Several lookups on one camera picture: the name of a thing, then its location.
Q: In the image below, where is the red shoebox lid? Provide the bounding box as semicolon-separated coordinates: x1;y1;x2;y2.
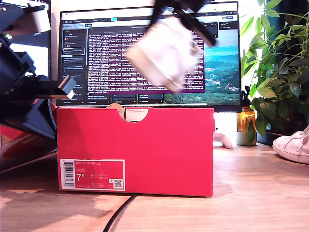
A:
0;100;58;174

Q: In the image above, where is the white leather sneaker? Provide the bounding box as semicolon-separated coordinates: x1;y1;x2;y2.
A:
272;125;309;165
125;18;201;92

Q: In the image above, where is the red Nike shoebox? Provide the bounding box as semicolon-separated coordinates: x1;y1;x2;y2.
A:
56;107;215;198

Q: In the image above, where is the small black computer monitor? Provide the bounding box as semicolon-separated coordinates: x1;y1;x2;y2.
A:
0;0;52;82

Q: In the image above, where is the large widescreen computer monitor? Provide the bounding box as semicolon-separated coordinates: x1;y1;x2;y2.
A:
56;1;243;113

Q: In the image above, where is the green leafy houseplant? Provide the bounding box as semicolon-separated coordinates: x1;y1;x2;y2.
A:
240;0;309;147

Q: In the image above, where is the amber pump bottle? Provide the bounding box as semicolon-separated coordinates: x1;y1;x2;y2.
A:
237;86;256;133

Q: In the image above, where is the white curved object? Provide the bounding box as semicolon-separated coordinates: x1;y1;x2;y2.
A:
213;132;237;150

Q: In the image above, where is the white round pot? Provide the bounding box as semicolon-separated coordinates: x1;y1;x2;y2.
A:
236;131;258;146

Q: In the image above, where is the dark rectangular planter tray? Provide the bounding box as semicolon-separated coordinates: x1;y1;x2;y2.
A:
256;131;286;147

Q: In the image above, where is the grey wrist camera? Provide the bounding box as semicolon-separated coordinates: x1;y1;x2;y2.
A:
0;4;52;34

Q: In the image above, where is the black table cable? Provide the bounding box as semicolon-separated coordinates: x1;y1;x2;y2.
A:
102;193;139;232

